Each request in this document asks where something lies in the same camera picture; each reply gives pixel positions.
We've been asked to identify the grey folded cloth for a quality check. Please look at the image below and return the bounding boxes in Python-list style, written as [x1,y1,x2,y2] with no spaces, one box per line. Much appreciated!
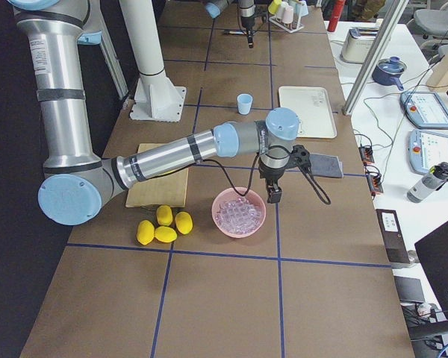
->
[310,153,344,178]

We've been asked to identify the blue teach pendant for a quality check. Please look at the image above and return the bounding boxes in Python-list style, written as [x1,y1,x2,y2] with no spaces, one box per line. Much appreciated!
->
[408,129,448,175]
[400,91,448,130]

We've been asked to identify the yellow lemon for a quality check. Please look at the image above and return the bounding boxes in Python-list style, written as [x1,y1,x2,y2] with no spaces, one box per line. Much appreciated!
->
[136,220,155,245]
[156,205,173,227]
[175,211,193,235]
[154,226,178,243]

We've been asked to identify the steel muddler black tip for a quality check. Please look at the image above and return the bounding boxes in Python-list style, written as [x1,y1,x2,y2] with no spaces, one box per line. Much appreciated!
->
[223,30,255,37]

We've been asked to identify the black monitor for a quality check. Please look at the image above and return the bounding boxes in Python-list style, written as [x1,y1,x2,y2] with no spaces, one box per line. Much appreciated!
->
[408,221,448,340]

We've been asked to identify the cup rack with cups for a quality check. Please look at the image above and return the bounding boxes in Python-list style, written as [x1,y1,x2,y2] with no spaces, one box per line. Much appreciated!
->
[267,0,309,34]

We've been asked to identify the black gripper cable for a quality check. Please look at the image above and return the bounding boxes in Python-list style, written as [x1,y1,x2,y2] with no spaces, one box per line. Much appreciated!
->
[201,145,332,205]

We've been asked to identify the light blue plastic cup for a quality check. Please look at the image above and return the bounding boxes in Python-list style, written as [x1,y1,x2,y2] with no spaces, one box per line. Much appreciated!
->
[237,93,253,115]

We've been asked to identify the cream bear tray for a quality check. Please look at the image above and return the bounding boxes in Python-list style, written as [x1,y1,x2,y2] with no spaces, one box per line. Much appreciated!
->
[278,86,337,139]

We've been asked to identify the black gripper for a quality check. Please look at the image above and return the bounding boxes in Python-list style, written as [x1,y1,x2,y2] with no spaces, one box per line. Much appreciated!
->
[258,145,311,204]
[239,14,267,48]

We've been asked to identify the black box with label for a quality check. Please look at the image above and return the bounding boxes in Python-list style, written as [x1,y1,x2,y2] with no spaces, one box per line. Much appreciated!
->
[376,209,410,269]

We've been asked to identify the bamboo cutting board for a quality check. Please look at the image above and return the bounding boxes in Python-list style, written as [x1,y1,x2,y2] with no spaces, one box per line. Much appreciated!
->
[125,143,192,209]

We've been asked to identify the pink bowl of ice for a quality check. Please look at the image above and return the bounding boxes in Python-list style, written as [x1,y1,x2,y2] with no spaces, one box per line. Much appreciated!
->
[211,188,267,239]

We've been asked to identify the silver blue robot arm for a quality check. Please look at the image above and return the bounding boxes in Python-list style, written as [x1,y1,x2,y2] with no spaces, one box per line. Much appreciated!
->
[12,1,311,226]
[201,0,268,48]

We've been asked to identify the blue pot with lid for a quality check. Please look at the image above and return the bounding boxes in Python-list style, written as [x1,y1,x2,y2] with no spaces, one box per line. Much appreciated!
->
[372,56,407,91]

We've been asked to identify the aluminium frame post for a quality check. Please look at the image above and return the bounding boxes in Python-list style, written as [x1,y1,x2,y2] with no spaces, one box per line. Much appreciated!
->
[342,0,408,116]

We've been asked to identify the grey water bottle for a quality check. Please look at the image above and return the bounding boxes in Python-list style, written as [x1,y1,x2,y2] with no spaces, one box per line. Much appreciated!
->
[406,162,448,203]

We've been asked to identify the white pillar with base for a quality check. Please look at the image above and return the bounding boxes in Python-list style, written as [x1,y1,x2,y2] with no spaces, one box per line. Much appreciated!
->
[119,0,187,122]

